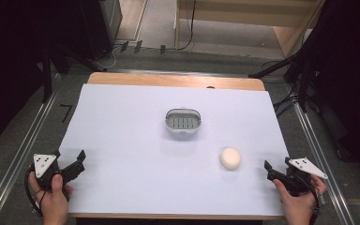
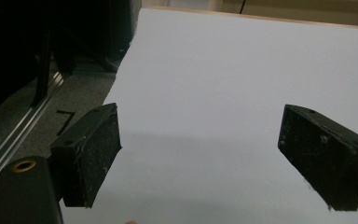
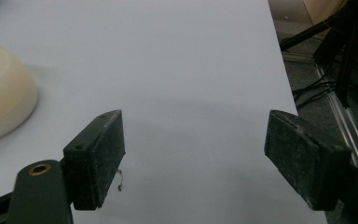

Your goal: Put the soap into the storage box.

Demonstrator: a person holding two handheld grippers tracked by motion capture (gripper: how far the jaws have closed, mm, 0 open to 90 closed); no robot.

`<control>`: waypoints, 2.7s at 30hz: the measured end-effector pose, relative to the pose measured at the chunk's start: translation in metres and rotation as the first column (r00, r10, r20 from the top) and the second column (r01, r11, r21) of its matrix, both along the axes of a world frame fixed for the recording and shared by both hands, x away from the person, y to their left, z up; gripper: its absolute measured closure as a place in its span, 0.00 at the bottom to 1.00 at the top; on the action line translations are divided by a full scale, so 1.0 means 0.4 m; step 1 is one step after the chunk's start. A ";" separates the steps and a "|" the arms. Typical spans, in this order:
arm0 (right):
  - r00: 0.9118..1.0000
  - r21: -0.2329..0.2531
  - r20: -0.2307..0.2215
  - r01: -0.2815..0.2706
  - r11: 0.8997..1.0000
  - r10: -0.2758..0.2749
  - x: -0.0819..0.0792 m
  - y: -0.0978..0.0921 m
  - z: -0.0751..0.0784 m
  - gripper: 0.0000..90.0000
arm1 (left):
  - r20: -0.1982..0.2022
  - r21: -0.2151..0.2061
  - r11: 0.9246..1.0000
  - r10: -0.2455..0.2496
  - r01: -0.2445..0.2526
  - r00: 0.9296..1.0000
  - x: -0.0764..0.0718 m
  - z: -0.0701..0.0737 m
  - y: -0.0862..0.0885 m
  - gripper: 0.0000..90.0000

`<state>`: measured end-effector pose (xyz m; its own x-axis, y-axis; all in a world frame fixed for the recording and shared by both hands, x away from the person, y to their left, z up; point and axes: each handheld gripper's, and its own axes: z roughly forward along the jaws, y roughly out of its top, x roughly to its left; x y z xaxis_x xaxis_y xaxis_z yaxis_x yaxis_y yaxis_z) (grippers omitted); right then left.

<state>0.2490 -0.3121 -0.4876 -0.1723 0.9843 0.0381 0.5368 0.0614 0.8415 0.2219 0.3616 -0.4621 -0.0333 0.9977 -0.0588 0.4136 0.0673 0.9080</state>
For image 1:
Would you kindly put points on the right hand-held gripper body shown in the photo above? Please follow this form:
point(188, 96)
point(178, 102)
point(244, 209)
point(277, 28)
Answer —
point(299, 175)

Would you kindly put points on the person's right hand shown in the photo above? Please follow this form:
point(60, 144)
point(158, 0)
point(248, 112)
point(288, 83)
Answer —
point(298, 206)

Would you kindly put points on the white table mat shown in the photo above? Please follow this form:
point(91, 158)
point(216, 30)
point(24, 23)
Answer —
point(131, 150)

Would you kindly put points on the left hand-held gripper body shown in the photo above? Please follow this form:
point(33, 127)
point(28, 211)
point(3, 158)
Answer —
point(44, 165)

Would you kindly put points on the light wooden shelf unit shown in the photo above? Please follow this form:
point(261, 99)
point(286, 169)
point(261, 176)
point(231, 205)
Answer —
point(231, 18)

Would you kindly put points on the black curtain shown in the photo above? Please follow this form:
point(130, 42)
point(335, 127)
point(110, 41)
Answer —
point(350, 78)
point(12, 62)

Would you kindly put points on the person's left hand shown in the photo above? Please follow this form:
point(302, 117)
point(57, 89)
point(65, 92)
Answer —
point(54, 203)

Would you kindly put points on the black metal stand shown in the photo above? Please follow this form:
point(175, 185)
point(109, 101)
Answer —
point(47, 75)
point(281, 66)

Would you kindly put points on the metal floor rail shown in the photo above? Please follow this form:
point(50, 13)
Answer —
point(320, 156)
point(22, 150)

